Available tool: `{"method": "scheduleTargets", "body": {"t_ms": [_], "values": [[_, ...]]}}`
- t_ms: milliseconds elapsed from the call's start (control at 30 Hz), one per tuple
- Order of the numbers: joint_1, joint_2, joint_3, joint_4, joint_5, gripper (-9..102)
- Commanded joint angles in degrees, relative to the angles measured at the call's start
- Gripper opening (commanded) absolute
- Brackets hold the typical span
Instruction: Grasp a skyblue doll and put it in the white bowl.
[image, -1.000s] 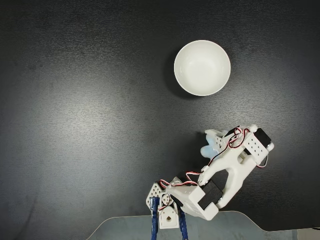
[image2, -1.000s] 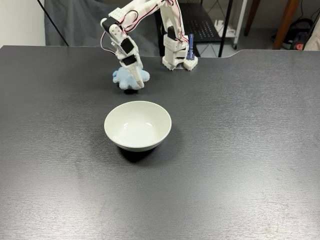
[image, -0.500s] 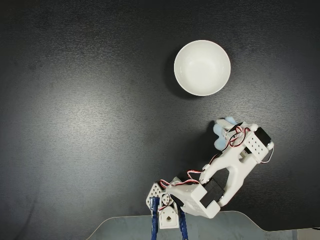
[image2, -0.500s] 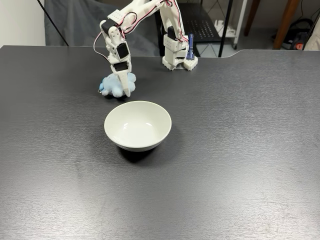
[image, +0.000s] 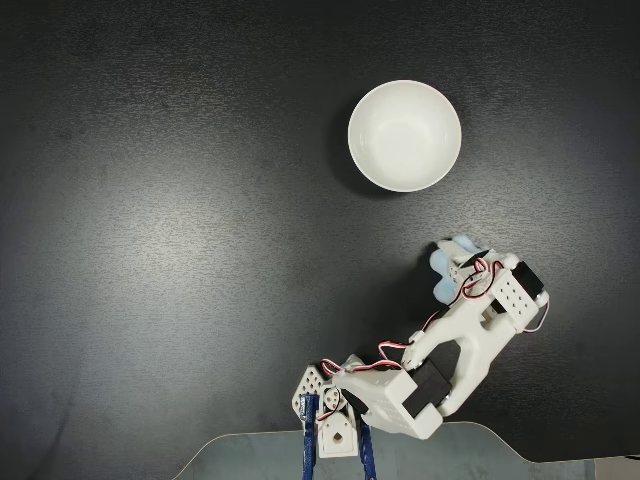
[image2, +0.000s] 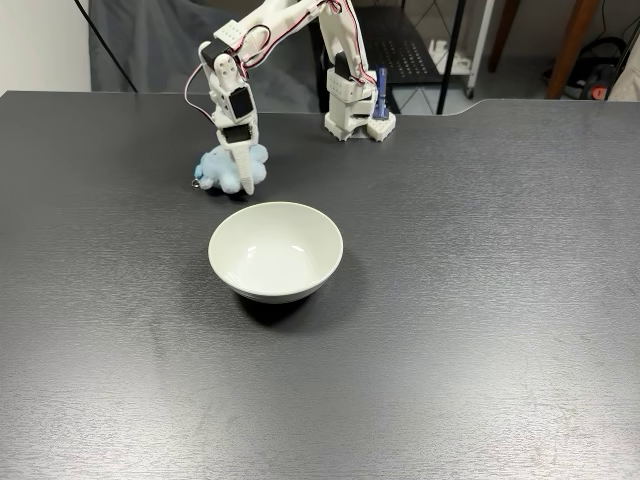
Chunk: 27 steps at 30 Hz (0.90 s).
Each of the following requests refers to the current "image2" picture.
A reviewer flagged black vacuum cleaner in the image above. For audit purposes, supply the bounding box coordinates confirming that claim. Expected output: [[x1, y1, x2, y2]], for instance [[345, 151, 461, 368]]
[[564, 34, 632, 101]]

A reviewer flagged black perforated shelf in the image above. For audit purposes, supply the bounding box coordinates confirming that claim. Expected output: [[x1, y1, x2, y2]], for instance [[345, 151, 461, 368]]
[[307, 0, 464, 116]]

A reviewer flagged thin wooden leg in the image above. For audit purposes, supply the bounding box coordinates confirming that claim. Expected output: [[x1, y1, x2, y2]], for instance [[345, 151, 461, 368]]
[[487, 0, 521, 74]]

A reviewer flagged grey cloth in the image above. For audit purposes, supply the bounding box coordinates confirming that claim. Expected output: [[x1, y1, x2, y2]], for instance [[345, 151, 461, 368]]
[[89, 0, 326, 114]]

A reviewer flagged thick wooden leg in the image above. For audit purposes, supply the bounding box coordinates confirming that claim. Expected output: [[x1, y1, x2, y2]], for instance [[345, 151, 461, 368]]
[[544, 0, 600, 100]]

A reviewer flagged thin black pole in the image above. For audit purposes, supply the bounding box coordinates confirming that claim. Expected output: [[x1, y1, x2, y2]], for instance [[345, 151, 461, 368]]
[[73, 0, 140, 94]]

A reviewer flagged blue clamp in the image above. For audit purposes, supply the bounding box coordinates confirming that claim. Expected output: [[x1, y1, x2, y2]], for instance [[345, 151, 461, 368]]
[[373, 66, 392, 120]]

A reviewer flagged skyblue plush doll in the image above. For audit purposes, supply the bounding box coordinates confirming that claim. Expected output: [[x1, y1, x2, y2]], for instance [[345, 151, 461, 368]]
[[189, 144, 270, 196]]

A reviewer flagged beige cloth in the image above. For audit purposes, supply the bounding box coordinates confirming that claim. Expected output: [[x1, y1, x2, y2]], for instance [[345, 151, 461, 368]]
[[607, 27, 640, 101]]

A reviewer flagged red white servo cable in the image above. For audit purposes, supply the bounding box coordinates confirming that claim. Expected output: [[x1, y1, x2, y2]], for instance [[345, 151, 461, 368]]
[[183, 62, 221, 126]]

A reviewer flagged white cart frame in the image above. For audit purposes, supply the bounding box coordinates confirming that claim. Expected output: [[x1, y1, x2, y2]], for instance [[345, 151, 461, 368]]
[[428, 0, 496, 99]]

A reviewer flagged white bowl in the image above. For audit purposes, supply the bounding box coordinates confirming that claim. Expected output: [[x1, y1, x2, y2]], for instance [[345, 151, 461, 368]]
[[207, 201, 345, 305]]

